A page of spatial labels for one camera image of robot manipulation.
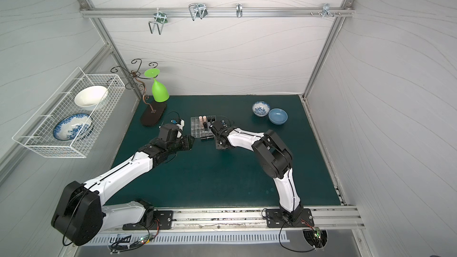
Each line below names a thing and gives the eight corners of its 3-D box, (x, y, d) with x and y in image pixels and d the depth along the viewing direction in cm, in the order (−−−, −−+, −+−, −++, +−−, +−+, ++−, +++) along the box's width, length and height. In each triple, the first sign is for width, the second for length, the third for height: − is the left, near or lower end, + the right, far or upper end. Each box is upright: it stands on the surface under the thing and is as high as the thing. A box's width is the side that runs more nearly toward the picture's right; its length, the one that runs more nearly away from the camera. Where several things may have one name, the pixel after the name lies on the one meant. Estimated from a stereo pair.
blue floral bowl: (259, 119, 111) (260, 114, 107) (249, 110, 116) (250, 105, 112) (270, 112, 115) (271, 107, 111) (260, 104, 120) (261, 98, 116)
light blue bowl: (269, 125, 107) (270, 120, 104) (267, 112, 114) (268, 107, 111) (287, 125, 107) (289, 120, 104) (284, 112, 114) (286, 108, 111)
